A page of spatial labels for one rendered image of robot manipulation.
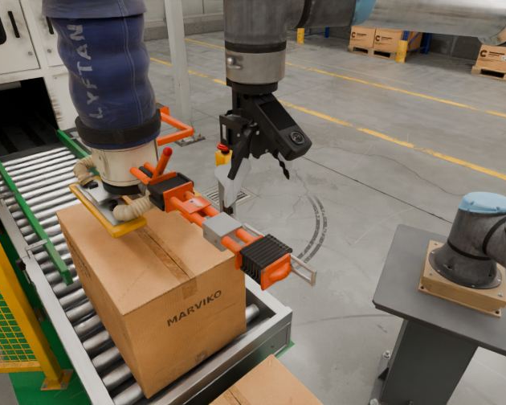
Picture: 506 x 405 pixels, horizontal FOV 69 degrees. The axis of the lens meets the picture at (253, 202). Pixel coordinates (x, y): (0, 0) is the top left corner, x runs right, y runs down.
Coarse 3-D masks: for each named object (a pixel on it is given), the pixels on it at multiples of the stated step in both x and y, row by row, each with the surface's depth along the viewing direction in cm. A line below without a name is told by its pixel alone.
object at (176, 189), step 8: (160, 176) 95; (168, 176) 96; (176, 176) 97; (184, 176) 96; (152, 184) 94; (160, 184) 94; (168, 184) 94; (176, 184) 94; (184, 184) 92; (192, 184) 93; (152, 192) 91; (160, 192) 89; (168, 192) 89; (176, 192) 90; (184, 192) 92; (192, 192) 94; (152, 200) 93; (160, 200) 91; (168, 200) 90; (184, 200) 93; (160, 208) 91; (168, 208) 91
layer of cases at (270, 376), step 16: (256, 368) 125; (272, 368) 125; (240, 384) 120; (256, 384) 120; (272, 384) 120; (288, 384) 120; (224, 400) 116; (240, 400) 116; (256, 400) 116; (272, 400) 116; (288, 400) 116; (304, 400) 116
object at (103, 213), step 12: (96, 180) 120; (72, 192) 117; (84, 192) 114; (84, 204) 110; (96, 204) 108; (108, 204) 104; (96, 216) 104; (108, 216) 103; (108, 228) 99; (120, 228) 99; (132, 228) 101
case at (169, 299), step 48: (96, 240) 118; (144, 240) 118; (192, 240) 118; (96, 288) 116; (144, 288) 101; (192, 288) 106; (240, 288) 122; (144, 336) 102; (192, 336) 116; (144, 384) 111
